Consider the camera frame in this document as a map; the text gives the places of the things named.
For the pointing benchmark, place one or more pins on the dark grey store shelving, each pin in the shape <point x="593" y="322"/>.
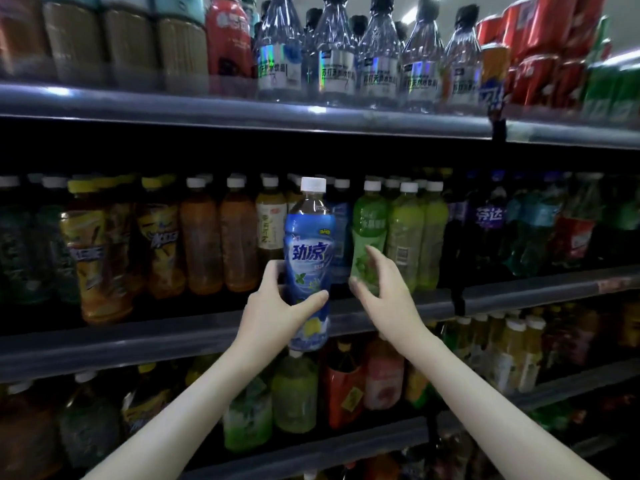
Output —
<point x="200" y="113"/>

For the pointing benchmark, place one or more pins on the dark blue bottle white cap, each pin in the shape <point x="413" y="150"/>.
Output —
<point x="310" y="245"/>

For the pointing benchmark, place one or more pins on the person's left forearm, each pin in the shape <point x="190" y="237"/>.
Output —
<point x="180" y="425"/>

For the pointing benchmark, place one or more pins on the person's right forearm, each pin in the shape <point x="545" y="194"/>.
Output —
<point x="500" y="425"/>

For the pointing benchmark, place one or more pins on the person's left hand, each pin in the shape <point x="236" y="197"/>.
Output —
<point x="265" y="330"/>

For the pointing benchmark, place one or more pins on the ceiling tube light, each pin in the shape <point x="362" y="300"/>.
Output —
<point x="410" y="13"/>

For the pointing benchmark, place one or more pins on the red price tag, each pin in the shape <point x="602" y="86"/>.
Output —
<point x="615" y="285"/>

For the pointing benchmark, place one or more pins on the person's right hand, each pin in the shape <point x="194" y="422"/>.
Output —
<point x="395" y="310"/>

